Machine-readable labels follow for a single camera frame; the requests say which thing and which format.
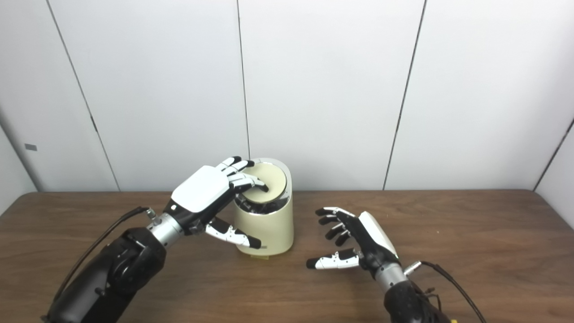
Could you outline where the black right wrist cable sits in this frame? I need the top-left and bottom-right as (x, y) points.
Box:
(404, 261), (487, 323)

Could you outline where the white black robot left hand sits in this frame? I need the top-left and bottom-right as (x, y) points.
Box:
(162, 156), (270, 249)

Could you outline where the round cream bin lid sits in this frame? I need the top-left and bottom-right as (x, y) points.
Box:
(242, 162), (287, 200)

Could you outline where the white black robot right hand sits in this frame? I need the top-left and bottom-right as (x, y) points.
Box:
(306, 207), (400, 281)

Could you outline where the cream-colored bin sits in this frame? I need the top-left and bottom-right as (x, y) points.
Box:
(233, 157), (295, 257)

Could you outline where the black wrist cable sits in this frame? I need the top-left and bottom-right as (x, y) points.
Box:
(404, 261), (487, 323)
(52, 206), (157, 310)

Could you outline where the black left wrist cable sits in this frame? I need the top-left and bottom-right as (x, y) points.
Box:
(52, 206), (157, 310)

